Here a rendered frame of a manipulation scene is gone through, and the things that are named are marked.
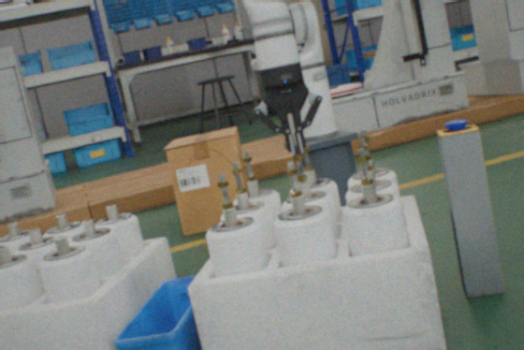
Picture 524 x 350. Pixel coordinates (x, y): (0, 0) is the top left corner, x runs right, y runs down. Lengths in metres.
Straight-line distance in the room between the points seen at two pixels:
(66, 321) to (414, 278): 0.58
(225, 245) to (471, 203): 0.47
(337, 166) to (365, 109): 1.70
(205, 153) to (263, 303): 1.21
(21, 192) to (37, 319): 1.84
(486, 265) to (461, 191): 0.15
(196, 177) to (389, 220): 1.27
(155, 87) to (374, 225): 8.46
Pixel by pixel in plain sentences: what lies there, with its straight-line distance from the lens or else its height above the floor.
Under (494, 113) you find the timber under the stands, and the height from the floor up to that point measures 0.03.
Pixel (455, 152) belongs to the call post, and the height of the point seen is 0.28.
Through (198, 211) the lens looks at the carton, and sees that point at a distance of 2.31.
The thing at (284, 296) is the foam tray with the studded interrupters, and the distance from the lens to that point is 1.11.
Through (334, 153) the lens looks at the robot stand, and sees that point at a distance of 1.65.
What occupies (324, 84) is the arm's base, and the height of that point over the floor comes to 0.43.
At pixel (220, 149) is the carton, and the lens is 2.27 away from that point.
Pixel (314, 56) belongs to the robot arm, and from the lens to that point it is 1.65.
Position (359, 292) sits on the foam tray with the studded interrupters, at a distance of 1.10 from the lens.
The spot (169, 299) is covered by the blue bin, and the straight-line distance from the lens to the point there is 1.42.
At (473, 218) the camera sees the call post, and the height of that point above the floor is 0.15.
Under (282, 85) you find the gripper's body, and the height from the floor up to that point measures 0.46.
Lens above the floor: 0.50
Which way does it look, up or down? 9 degrees down
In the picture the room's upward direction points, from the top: 12 degrees counter-clockwise
